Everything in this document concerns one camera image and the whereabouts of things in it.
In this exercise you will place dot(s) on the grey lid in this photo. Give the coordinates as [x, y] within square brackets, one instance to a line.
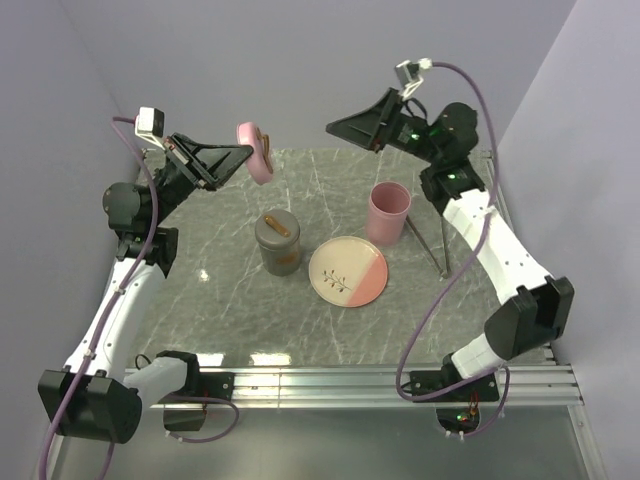
[277, 229]

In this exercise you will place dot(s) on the pink and white plate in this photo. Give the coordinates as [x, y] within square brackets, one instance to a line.
[348, 272]

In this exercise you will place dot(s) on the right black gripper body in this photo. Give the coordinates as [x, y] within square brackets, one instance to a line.
[410, 136]

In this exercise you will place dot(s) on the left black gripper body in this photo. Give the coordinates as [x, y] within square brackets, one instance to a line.
[175, 185]

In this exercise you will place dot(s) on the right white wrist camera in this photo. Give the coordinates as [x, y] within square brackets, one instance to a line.
[410, 75]

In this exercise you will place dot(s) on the aluminium frame rail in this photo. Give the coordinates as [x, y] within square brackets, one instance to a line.
[284, 387]

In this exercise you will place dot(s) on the tall pink container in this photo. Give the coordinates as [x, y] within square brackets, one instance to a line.
[388, 207]

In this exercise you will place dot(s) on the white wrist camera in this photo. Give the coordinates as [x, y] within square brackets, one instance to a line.
[149, 126]
[410, 75]

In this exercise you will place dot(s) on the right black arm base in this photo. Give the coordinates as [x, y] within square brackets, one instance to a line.
[459, 410]

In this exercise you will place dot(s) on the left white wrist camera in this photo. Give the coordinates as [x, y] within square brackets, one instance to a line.
[149, 126]

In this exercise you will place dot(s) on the tall grey container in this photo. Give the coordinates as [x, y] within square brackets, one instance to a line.
[281, 256]

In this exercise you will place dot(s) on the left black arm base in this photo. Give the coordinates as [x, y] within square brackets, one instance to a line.
[182, 415]

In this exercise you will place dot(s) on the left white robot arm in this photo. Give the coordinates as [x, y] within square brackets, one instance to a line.
[144, 257]

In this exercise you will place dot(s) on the pink lid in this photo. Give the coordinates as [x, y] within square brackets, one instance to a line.
[258, 164]

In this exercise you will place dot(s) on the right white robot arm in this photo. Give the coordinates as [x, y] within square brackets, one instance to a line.
[534, 305]

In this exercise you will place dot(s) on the metal food tongs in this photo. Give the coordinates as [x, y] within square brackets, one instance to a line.
[436, 251]

